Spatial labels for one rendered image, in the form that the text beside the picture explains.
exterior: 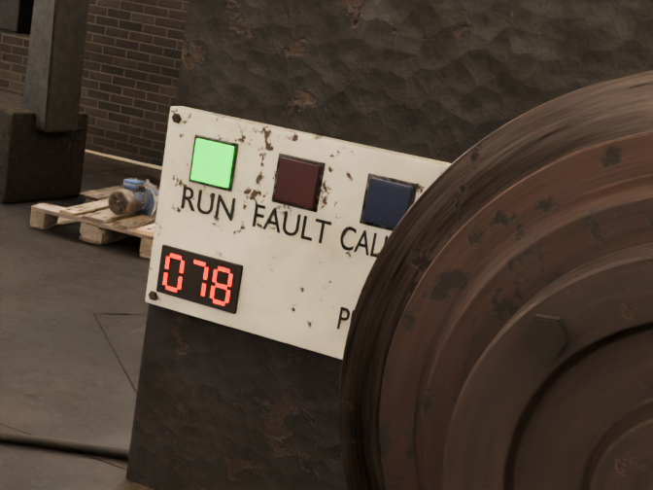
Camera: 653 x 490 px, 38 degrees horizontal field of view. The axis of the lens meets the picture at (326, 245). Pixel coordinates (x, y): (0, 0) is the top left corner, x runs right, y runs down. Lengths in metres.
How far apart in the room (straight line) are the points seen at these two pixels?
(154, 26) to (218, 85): 6.99
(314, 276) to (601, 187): 0.30
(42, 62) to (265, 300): 5.14
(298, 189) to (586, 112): 0.28
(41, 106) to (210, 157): 5.11
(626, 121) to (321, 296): 0.32
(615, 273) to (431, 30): 0.32
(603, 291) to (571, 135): 0.12
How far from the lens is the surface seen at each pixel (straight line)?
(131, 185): 5.28
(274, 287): 0.81
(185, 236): 0.84
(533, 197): 0.58
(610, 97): 0.59
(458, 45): 0.76
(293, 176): 0.78
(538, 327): 0.52
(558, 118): 0.59
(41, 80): 5.91
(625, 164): 0.58
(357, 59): 0.79
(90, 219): 5.22
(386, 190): 0.76
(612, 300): 0.52
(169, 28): 7.75
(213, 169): 0.81
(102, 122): 8.09
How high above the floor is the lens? 1.33
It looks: 13 degrees down
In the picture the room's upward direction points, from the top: 10 degrees clockwise
